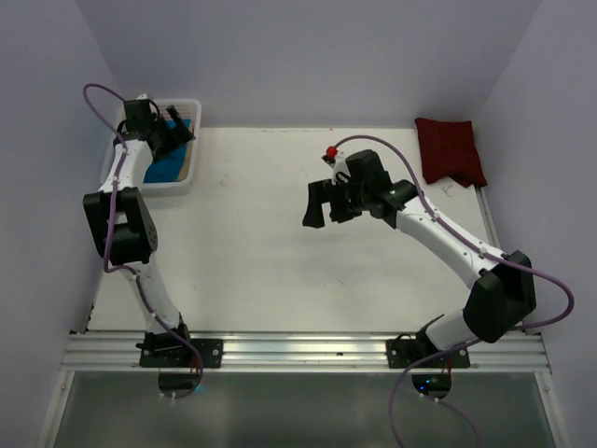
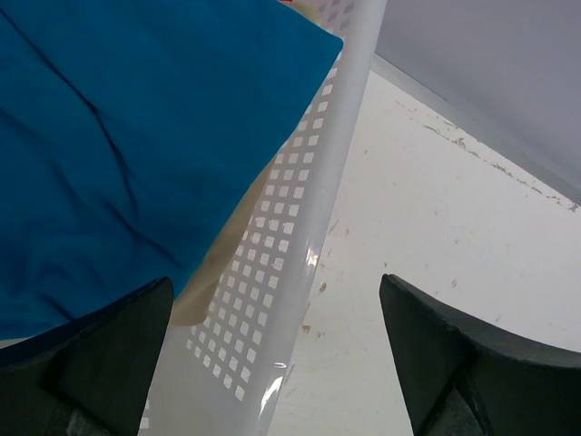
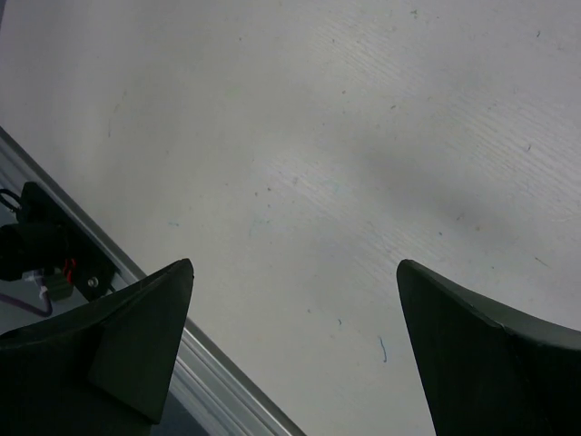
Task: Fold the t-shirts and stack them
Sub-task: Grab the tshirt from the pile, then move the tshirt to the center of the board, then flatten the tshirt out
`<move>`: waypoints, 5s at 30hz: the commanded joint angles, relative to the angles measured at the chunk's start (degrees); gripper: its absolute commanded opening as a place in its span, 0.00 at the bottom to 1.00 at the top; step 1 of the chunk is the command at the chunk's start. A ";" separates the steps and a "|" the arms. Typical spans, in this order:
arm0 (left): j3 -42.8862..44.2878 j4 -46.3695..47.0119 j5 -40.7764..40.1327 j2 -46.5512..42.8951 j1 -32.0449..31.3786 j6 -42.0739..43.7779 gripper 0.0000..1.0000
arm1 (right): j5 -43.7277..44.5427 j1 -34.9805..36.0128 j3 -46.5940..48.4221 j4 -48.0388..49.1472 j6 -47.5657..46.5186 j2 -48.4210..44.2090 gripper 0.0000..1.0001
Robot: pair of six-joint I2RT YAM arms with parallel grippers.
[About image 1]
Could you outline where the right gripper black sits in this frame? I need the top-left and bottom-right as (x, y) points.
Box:
(303, 175), (370, 228)

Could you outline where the blue t shirt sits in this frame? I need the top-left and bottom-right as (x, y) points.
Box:
(144, 141), (193, 184)

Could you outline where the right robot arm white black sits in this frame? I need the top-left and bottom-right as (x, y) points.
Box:
(302, 147), (536, 367)

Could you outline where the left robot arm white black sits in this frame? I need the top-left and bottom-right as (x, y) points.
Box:
(83, 95), (199, 367)

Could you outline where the white plastic basket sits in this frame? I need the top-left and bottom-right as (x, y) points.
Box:
(99, 94), (201, 197)

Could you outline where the folded dark red t shirt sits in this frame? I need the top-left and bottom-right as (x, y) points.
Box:
(414, 118), (487, 188)

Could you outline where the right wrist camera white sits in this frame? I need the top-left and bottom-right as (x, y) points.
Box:
(322, 146), (351, 185)

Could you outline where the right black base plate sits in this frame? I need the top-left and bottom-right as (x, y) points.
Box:
(385, 334), (471, 369)

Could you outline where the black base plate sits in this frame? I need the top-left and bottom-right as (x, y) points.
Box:
(385, 334), (471, 369)
(135, 333), (223, 369)

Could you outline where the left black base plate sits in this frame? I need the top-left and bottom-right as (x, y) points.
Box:
(135, 333), (223, 369)

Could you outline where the aluminium mounting rail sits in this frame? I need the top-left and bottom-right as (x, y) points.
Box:
(60, 331), (550, 373)

